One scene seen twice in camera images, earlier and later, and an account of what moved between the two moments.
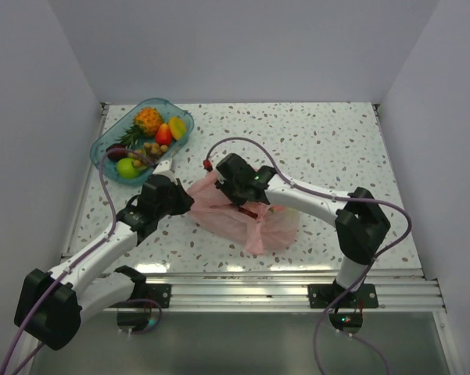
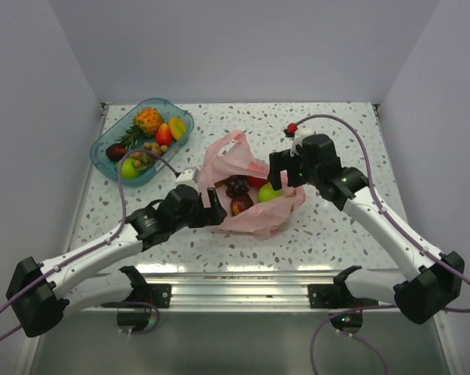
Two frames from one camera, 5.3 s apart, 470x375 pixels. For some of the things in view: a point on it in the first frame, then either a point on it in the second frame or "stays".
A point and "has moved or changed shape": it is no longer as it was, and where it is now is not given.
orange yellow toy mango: [177, 127] stays
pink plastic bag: [254, 224] has moved or changed shape
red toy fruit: [163, 136] stays
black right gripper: [224, 186] -> [283, 160]
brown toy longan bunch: [148, 151] stays
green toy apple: [125, 168] stays
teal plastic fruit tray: [143, 135] stays
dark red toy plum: [116, 151] stays
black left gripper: [185, 200] -> [213, 216]
